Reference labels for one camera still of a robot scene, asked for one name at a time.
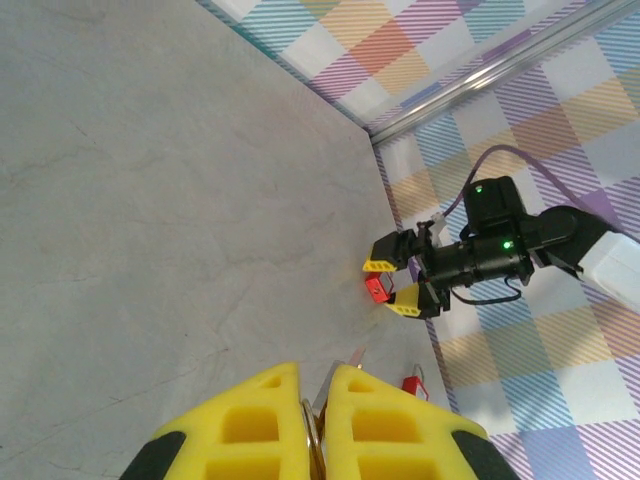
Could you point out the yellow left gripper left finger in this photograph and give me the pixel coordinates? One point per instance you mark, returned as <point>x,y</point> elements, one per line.
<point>240,430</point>

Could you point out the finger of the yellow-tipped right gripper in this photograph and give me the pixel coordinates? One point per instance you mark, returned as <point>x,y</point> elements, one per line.
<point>407,302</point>
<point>392,247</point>

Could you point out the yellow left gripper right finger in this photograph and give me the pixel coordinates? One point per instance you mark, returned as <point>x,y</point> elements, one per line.
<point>390,430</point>

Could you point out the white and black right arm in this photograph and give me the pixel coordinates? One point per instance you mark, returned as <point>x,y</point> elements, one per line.
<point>615,265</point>

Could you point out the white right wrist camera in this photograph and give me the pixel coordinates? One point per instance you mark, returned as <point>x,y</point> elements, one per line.
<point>437,227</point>

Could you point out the aluminium right corner post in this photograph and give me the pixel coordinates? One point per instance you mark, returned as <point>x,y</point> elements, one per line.
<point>500,69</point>

